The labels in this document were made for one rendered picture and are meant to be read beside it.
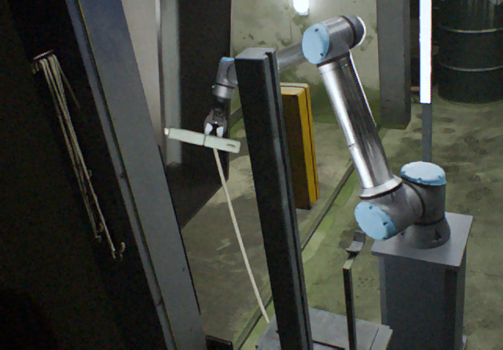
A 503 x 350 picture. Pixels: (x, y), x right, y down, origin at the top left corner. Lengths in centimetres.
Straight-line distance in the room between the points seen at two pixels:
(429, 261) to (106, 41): 129
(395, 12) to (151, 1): 231
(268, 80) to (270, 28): 341
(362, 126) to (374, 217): 30
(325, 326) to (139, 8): 124
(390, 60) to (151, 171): 284
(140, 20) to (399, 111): 259
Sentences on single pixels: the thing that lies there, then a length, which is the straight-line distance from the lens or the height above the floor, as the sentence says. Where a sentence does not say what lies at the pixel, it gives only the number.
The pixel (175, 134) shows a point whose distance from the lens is 243.
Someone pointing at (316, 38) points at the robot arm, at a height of 141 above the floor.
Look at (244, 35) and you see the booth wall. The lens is 454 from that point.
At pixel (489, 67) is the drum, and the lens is 462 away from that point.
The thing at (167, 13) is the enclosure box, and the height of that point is 134.
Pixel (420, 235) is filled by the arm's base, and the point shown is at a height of 69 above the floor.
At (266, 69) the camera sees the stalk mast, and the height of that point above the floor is 162.
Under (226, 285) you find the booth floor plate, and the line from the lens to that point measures 299.
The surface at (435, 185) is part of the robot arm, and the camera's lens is 202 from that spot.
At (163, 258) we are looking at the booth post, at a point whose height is 97.
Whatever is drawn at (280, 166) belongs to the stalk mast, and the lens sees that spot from 109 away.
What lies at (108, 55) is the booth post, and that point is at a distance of 142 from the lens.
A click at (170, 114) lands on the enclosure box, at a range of 303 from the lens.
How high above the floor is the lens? 195
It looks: 28 degrees down
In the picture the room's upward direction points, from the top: 9 degrees counter-clockwise
